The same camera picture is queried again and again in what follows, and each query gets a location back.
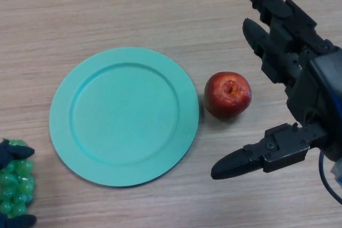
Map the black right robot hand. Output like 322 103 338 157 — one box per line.
210 0 342 180

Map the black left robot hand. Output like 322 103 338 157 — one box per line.
0 139 37 228

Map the green grapes bunch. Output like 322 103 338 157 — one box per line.
0 138 36 219

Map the teal round plate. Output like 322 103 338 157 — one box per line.
49 47 200 188

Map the red apple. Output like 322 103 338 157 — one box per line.
204 71 252 120

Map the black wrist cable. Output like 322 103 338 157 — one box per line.
318 150 342 205

